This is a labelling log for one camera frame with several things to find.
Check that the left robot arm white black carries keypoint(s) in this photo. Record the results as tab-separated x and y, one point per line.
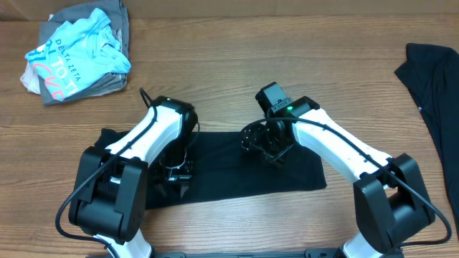
109	197

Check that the grey folded garment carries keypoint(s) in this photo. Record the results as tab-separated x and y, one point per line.
119	23

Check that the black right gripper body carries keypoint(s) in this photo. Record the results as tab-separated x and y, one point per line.
270	144

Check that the light blue printed t-shirt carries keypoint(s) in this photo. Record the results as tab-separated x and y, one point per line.
77	55

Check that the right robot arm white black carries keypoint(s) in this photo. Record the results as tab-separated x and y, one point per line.
390	197

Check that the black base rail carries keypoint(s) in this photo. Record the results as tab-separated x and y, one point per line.
308	253

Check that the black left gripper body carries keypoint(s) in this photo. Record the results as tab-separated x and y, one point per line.
173	164

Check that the white folded garment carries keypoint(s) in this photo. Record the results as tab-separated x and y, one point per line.
30	78

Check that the black t-shirt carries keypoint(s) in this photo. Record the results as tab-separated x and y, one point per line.
223	170

